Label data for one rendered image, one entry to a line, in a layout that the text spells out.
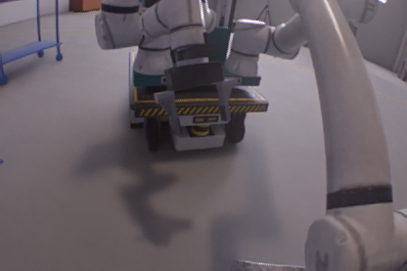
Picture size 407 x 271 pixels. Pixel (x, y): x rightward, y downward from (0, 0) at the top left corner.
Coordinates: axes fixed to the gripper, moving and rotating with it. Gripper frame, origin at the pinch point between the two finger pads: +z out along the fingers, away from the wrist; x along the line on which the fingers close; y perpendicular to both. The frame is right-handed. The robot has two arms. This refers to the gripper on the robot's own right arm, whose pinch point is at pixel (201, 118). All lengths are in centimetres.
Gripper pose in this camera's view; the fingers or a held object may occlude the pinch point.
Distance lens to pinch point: 51.7
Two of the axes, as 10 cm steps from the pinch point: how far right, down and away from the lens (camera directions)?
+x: -8.9, 2.3, -4.0
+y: -4.4, -1.4, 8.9
